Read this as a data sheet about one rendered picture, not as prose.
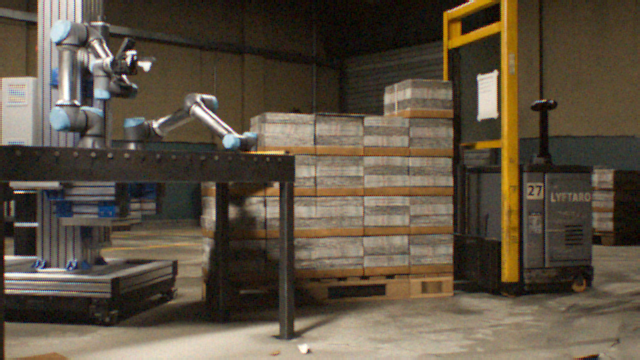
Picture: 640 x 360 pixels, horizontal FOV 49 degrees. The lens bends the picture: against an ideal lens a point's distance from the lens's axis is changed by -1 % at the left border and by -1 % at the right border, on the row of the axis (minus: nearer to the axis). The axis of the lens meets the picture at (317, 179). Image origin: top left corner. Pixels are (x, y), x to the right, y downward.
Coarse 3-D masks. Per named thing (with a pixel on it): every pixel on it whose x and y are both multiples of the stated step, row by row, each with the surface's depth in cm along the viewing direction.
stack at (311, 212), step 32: (320, 160) 401; (352, 160) 407; (384, 160) 414; (256, 224) 388; (320, 224) 400; (352, 224) 406; (384, 224) 413; (256, 256) 388; (320, 256) 399; (352, 256) 406; (384, 256) 413; (256, 288) 388; (320, 288) 400
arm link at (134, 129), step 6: (126, 120) 399; (132, 120) 398; (138, 120) 399; (144, 120) 404; (126, 126) 398; (132, 126) 398; (138, 126) 399; (144, 126) 403; (150, 126) 406; (126, 132) 398; (132, 132) 398; (138, 132) 399; (144, 132) 403; (150, 132) 406; (126, 138) 398; (132, 138) 398; (138, 138) 399; (144, 138) 405
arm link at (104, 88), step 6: (96, 78) 325; (102, 78) 325; (108, 78) 327; (96, 84) 325; (102, 84) 325; (108, 84) 327; (114, 84) 330; (96, 90) 325; (102, 90) 325; (108, 90) 327; (114, 90) 329; (120, 90) 332; (96, 96) 325; (102, 96) 325; (108, 96) 327; (114, 96) 332
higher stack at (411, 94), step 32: (384, 96) 453; (416, 96) 421; (448, 96) 428; (416, 128) 420; (448, 128) 426; (416, 160) 420; (448, 160) 427; (416, 224) 420; (448, 224) 427; (416, 256) 419; (448, 256) 426; (416, 288) 419; (448, 288) 426
